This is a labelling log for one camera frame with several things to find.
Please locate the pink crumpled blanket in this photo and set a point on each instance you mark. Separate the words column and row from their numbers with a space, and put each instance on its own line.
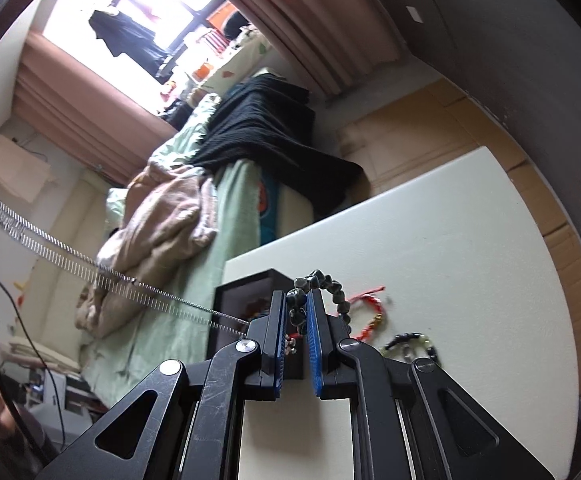
column 170, row 215

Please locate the flattened cardboard sheets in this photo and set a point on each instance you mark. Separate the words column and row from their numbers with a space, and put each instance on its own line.
column 437, row 124

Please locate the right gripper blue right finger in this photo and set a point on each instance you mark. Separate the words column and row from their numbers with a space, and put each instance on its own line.
column 409, row 420

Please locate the black square jewelry box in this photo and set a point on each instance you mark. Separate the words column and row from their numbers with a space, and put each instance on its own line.
column 246, row 298

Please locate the pink left curtain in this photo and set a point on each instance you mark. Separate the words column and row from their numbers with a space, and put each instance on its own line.
column 82, row 114

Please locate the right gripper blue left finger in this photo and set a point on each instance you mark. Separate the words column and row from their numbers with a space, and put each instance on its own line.
column 184, row 422

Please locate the white wall socket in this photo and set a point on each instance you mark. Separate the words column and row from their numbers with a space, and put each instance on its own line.
column 416, row 17

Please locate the green bed sheet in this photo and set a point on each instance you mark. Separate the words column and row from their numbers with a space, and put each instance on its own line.
column 177, row 324

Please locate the pink curtain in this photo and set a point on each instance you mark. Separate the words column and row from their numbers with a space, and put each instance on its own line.
column 330, row 44
column 82, row 114

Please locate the pink right curtain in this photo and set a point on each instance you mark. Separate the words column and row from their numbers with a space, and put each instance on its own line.
column 330, row 44

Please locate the white low table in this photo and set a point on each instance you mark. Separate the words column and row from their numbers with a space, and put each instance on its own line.
column 462, row 261

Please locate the black knitted garment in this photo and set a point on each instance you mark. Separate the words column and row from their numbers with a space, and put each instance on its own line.
column 268, row 120

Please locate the dark hanging clothes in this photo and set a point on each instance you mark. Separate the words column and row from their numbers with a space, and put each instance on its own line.
column 122, row 35

